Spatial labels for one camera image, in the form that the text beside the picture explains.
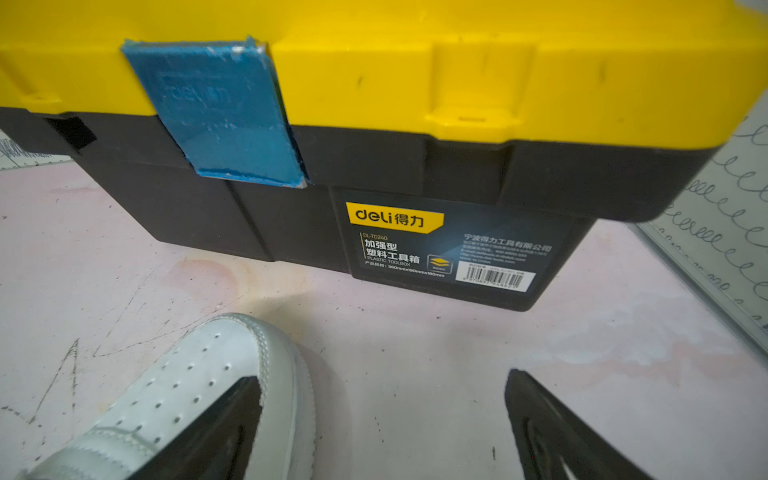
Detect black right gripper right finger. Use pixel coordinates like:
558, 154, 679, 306
504, 369, 649, 479

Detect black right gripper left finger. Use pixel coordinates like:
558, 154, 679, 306
131, 376, 262, 480

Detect white sneaker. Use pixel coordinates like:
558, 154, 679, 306
22, 313, 316, 479

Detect pink floral table mat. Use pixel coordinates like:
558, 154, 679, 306
1, 163, 767, 479

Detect yellow black plastic toolbox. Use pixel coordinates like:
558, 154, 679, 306
1, 1, 767, 311

